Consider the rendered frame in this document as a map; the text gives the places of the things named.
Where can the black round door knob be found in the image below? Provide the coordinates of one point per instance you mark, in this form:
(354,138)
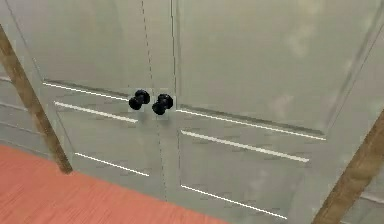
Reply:
(162,104)
(139,99)

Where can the pale grey panelled door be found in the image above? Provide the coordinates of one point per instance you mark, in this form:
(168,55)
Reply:
(100,50)
(253,66)

